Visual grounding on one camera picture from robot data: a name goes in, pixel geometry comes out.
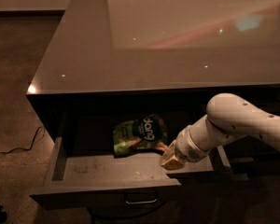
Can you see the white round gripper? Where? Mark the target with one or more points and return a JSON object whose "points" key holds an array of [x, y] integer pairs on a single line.
{"points": [[187, 146]]}

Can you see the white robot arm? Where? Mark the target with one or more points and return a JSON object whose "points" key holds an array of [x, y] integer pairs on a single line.
{"points": [[228, 118]]}

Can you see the dark cabinet with glossy top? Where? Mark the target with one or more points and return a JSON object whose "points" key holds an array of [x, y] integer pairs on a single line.
{"points": [[164, 57]]}

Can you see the green chip bag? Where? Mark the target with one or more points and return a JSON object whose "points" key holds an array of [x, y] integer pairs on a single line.
{"points": [[147, 134]]}

